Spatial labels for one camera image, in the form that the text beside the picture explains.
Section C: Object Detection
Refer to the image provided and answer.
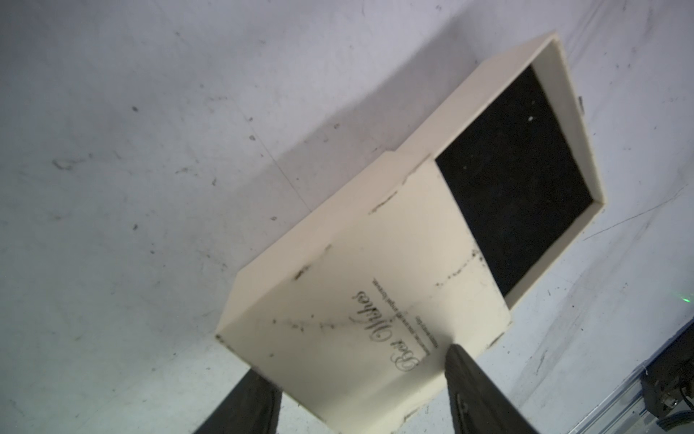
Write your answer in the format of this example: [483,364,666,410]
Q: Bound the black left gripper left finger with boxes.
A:
[194,370,282,434]

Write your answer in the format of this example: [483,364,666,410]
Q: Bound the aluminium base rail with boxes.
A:
[571,323,693,434]

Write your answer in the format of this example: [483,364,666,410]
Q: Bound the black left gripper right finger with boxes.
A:
[445,344,537,434]

